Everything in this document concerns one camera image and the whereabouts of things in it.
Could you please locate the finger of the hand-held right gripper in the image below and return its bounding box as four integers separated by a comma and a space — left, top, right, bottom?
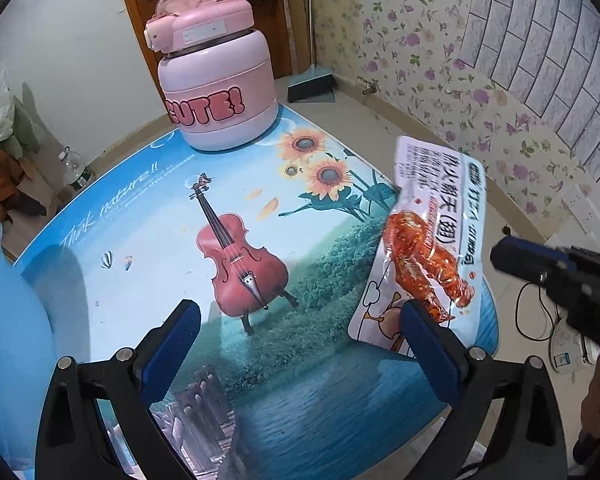
490, 245, 572, 302
500, 236, 574, 267

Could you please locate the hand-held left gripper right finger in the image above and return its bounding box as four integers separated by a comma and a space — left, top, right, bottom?
401, 300, 569, 480

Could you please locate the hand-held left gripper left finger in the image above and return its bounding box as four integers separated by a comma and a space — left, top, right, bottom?
35, 299, 202, 480

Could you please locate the white chicken feet snack packet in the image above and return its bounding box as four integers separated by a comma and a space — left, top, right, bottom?
347, 135, 486, 358

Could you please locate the blue plastic basin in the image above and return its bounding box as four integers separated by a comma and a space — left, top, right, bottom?
0, 220, 101, 471

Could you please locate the white power strip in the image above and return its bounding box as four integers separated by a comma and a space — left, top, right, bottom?
550, 320, 600, 374

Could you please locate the large clear water bottle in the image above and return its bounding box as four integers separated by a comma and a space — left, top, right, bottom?
60, 147, 92, 192

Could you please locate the brown orange hanging coat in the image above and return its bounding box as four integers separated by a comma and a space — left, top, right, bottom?
0, 142, 66, 221

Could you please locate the teal broom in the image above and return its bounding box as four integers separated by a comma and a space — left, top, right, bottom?
286, 0, 337, 104

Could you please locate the pink water bottle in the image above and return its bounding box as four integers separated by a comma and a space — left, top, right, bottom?
145, 0, 281, 152

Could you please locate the brown wooden door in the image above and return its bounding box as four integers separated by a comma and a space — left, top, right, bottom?
112, 0, 301, 106

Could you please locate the black power cable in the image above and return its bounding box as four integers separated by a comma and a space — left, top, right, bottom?
515, 280, 562, 346

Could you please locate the white double wall socket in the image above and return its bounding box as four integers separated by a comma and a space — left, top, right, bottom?
562, 182, 598, 226

